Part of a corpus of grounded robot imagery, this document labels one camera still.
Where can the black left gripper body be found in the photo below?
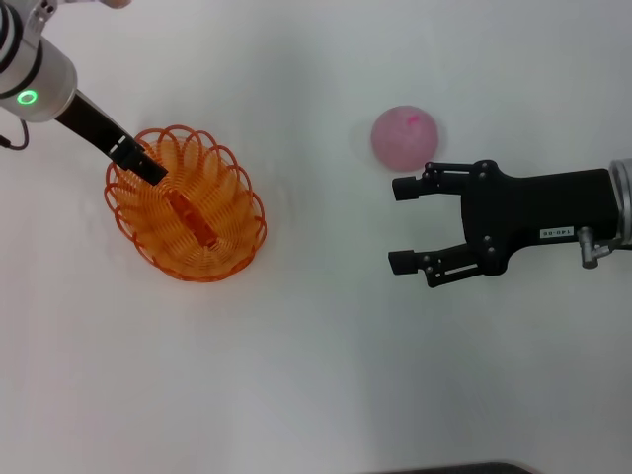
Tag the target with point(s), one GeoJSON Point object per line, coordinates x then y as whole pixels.
{"type": "Point", "coordinates": [94, 123]}

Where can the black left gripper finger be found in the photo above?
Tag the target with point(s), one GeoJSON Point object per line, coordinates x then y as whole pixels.
{"type": "Point", "coordinates": [150, 160]}
{"type": "Point", "coordinates": [138, 165]}

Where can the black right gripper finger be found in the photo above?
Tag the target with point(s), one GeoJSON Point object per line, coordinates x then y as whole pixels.
{"type": "Point", "coordinates": [401, 262]}
{"type": "Point", "coordinates": [406, 187]}

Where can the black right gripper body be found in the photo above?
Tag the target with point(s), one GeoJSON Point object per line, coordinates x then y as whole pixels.
{"type": "Point", "coordinates": [533, 207]}

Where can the pink peach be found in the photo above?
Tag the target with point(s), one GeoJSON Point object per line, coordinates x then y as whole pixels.
{"type": "Point", "coordinates": [402, 135]}

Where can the orange plastic woven basket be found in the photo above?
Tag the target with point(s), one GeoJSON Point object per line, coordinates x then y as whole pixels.
{"type": "Point", "coordinates": [197, 222]}

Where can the silver right gripper elbow connector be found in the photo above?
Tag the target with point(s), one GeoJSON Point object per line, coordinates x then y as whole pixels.
{"type": "Point", "coordinates": [588, 247]}

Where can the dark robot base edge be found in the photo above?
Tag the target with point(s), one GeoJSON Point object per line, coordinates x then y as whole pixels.
{"type": "Point", "coordinates": [459, 469]}

